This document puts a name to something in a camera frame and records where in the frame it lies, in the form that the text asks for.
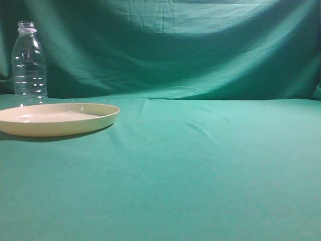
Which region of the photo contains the green table cloth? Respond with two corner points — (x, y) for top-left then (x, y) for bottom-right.
(1, 98), (320, 240)

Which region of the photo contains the green backdrop cloth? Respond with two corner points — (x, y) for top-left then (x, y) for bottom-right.
(1, 1), (320, 100)

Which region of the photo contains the clear plastic bottle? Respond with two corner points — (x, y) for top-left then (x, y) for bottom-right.
(12, 21), (48, 107)

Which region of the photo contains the cream plastic plate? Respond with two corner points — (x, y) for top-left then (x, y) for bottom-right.
(1, 103), (120, 137)

